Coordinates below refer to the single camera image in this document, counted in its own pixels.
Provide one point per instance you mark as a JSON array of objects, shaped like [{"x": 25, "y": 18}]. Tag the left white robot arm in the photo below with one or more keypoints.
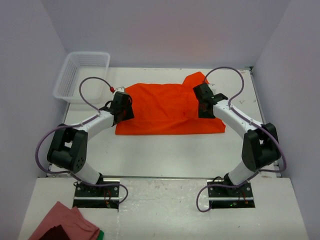
[{"x": 68, "y": 148}]

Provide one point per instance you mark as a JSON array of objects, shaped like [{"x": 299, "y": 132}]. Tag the dark maroon folded t shirt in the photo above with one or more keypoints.
[{"x": 55, "y": 233}]

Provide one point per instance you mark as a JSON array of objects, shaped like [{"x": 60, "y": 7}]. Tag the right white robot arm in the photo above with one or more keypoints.
[{"x": 259, "y": 141}]

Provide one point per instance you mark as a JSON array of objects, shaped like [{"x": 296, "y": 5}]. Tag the pink folded t shirt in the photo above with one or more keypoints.
[{"x": 75, "y": 226}]

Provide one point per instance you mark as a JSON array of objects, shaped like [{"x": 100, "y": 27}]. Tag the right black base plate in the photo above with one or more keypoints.
[{"x": 231, "y": 198}]

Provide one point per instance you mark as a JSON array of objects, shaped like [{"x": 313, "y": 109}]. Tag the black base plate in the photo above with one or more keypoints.
[
  {"x": 231, "y": 198},
  {"x": 90, "y": 197}
]

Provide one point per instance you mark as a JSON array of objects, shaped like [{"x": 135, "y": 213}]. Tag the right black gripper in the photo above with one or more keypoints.
[{"x": 202, "y": 115}]

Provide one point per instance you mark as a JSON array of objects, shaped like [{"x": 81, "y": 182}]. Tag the orange t shirt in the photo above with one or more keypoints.
[{"x": 167, "y": 109}]

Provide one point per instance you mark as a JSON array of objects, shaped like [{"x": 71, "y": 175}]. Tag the green folded t shirt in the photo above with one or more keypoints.
[{"x": 100, "y": 235}]

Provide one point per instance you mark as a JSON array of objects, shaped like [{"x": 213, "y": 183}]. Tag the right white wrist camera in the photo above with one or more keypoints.
[{"x": 212, "y": 87}]

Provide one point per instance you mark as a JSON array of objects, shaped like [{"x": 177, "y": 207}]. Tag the white plastic basket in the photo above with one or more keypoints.
[{"x": 78, "y": 66}]

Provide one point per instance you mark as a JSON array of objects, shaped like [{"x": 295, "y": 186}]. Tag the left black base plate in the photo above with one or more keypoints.
[{"x": 90, "y": 197}]

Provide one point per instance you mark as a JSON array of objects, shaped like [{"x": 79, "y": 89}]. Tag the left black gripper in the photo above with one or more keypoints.
[{"x": 129, "y": 115}]

